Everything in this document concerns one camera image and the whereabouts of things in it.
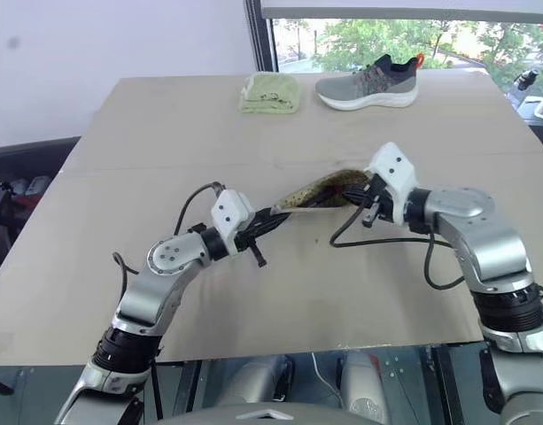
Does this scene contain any olive patterned cloth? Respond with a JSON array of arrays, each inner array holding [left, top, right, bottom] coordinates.
[[270, 168, 372, 217]]

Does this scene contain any grey sneaker white sole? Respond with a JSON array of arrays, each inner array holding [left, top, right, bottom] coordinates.
[[314, 52, 425, 111]]

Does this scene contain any grey robot torso edge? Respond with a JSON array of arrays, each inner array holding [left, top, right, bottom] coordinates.
[[155, 400, 343, 425]]

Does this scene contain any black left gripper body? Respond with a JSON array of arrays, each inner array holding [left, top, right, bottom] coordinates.
[[233, 211, 269, 269]]

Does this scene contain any black low cabinet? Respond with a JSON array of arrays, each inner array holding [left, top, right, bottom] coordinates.
[[0, 135, 82, 287]]

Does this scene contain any folded green towel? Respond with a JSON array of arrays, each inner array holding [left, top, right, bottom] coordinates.
[[238, 72, 304, 116]]

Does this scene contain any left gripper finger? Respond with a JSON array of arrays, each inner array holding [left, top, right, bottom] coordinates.
[[254, 205, 286, 225], [252, 212, 295, 243]]

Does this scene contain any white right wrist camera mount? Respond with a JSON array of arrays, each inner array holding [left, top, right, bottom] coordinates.
[[363, 141, 421, 222]]

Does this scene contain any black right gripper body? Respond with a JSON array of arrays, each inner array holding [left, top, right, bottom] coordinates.
[[341, 174, 395, 228]]

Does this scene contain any black side desk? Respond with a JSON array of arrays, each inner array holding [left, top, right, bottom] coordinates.
[[513, 97, 543, 157]]

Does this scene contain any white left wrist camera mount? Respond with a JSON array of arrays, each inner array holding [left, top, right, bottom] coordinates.
[[210, 189, 256, 257]]

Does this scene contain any thin white cable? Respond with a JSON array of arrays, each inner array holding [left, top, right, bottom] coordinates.
[[312, 352, 344, 402]]

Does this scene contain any black window frame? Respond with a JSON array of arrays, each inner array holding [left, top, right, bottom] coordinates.
[[244, 0, 280, 73]]

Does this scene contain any grey background machine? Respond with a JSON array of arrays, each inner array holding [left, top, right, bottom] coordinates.
[[504, 68, 541, 108]]

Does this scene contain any grey device on cabinet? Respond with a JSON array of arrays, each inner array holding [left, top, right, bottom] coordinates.
[[8, 175, 53, 201]]

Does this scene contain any white roller blind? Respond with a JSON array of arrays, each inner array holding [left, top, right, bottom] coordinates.
[[260, 0, 543, 19]]

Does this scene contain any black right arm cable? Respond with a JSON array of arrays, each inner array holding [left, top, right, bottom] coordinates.
[[329, 205, 466, 291]]

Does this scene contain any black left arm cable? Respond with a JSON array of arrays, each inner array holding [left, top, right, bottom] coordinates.
[[112, 181, 226, 276]]

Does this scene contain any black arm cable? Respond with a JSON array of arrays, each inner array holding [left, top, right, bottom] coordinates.
[[329, 205, 466, 291], [112, 181, 226, 276]]

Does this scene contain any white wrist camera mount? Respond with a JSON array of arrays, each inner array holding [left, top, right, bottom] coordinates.
[[363, 141, 421, 222], [210, 189, 256, 257]]

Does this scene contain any silver rounded robot leg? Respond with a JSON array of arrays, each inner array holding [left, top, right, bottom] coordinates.
[[340, 349, 394, 425], [216, 353, 297, 416]]

